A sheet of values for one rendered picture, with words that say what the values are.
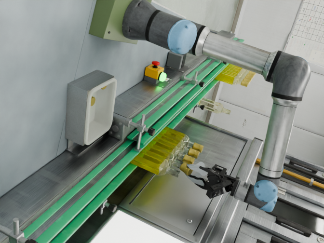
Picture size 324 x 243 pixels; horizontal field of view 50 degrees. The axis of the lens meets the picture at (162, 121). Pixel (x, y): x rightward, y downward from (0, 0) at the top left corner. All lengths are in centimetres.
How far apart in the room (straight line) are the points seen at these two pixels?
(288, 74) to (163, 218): 70
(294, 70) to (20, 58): 81
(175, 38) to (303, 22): 601
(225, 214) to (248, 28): 603
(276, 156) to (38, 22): 83
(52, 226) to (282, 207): 105
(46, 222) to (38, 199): 8
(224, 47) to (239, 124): 666
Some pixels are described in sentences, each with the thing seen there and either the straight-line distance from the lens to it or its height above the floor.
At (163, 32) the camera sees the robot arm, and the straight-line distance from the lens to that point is 122.
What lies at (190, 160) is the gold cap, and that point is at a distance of 148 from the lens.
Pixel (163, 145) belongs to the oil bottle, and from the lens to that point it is 150.
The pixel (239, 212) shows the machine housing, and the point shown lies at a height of 141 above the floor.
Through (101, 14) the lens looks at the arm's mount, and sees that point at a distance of 121.
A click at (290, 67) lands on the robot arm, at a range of 118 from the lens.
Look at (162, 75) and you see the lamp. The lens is 171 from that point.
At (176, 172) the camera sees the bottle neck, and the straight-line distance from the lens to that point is 139.
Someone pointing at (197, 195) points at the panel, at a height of 123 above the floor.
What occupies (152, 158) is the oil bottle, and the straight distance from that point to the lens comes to 141.
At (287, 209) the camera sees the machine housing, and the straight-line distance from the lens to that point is 173.
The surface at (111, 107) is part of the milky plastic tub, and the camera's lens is 134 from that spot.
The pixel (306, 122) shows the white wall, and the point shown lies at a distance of 769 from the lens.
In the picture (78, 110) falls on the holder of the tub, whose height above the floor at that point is 80.
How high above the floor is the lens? 140
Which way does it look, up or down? 17 degrees down
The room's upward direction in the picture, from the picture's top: 112 degrees clockwise
